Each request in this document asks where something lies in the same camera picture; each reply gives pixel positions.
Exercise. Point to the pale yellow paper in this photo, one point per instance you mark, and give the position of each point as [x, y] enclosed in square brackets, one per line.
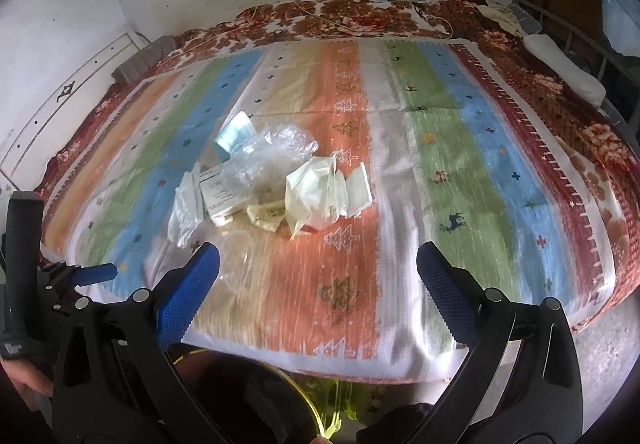
[315, 194]

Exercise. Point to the grey folded cloth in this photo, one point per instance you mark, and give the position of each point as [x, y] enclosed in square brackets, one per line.
[145, 59]

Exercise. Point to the yellow-green plastic bag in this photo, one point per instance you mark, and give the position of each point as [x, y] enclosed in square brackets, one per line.
[340, 399]

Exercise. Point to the striped woven blanket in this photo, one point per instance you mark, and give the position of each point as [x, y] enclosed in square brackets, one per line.
[350, 149]

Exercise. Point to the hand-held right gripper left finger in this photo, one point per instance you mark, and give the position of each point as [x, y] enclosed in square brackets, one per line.
[187, 294]

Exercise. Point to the metal bed frame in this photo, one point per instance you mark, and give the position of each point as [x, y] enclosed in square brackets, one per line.
[550, 10]

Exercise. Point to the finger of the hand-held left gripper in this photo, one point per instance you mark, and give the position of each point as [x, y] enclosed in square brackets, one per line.
[95, 274]

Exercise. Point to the teal packet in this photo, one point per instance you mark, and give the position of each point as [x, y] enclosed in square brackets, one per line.
[235, 134]

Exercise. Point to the small yellow packet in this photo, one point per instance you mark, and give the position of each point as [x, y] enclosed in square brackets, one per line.
[265, 214]

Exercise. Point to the white cloth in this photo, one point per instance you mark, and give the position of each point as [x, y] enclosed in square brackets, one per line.
[500, 14]

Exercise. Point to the person's left hand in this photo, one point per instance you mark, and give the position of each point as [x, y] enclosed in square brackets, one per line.
[22, 381]

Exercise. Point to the clear plastic bag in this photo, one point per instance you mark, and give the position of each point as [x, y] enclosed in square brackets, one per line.
[270, 149]

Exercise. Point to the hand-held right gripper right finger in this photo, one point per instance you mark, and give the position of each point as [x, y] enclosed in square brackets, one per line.
[445, 294]

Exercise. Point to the white decorated board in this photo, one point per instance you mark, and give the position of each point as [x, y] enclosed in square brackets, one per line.
[60, 109]

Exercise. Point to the red floral blanket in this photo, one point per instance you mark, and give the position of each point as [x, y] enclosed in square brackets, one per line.
[350, 17]

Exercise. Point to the white medicine box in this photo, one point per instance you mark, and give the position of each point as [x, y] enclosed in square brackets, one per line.
[217, 196]

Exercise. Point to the clear plastic wrapper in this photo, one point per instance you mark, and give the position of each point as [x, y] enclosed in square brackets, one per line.
[240, 259]

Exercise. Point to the white tissue wrapper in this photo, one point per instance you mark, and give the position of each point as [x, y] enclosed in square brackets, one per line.
[185, 209]

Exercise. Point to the white pillow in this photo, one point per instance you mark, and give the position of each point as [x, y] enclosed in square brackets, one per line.
[565, 69]

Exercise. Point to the dark bin with yellow rim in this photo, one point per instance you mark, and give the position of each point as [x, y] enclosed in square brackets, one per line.
[240, 384]

